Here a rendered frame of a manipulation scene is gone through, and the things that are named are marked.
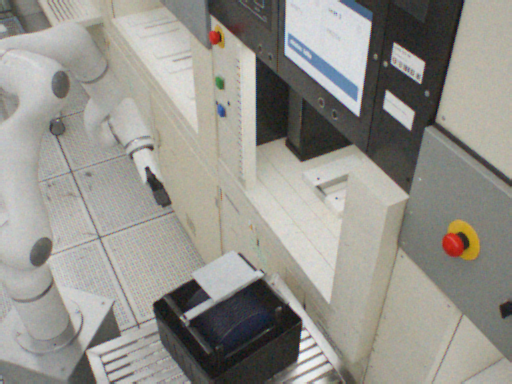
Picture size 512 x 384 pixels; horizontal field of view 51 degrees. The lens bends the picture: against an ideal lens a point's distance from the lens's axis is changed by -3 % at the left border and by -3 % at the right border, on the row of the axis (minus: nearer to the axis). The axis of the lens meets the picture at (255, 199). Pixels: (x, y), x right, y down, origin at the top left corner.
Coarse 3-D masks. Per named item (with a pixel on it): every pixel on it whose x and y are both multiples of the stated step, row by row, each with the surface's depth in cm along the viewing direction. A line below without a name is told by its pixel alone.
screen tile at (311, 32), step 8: (296, 0) 111; (304, 0) 108; (312, 0) 105; (320, 0) 103; (312, 8) 106; (320, 8) 104; (288, 16) 116; (296, 16) 113; (312, 16) 107; (320, 16) 105; (288, 24) 117; (296, 24) 114; (304, 24) 111; (312, 24) 108; (320, 24) 106; (296, 32) 115; (304, 32) 112; (312, 32) 109; (320, 32) 107; (312, 40) 110; (320, 40) 108
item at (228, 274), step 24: (216, 264) 129; (240, 264) 128; (192, 288) 139; (216, 288) 123; (240, 288) 124; (264, 288) 137; (192, 312) 128; (192, 336) 132; (264, 336) 134; (240, 360) 134
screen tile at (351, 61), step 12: (336, 12) 100; (336, 24) 101; (348, 24) 98; (360, 24) 94; (324, 36) 106; (348, 36) 99; (324, 48) 107; (336, 48) 104; (360, 48) 97; (336, 60) 105; (348, 60) 101; (360, 60) 98; (348, 72) 103
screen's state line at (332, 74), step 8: (288, 32) 118; (288, 40) 119; (296, 40) 116; (296, 48) 117; (304, 48) 114; (304, 56) 115; (312, 56) 112; (312, 64) 114; (320, 64) 111; (328, 64) 108; (320, 72) 112; (328, 72) 109; (336, 72) 106; (336, 80) 107; (344, 80) 105; (344, 88) 106; (352, 88) 103; (352, 96) 104
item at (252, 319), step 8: (264, 312) 133; (272, 312) 135; (248, 320) 130; (256, 320) 133; (264, 320) 135; (272, 320) 138; (232, 328) 127; (240, 328) 130; (248, 328) 132; (256, 328) 135; (264, 328) 138; (224, 336) 127; (232, 336) 130; (240, 336) 132; (248, 336) 135; (224, 344) 129; (232, 344) 132; (240, 344) 134; (224, 352) 132; (216, 360) 131; (216, 368) 134
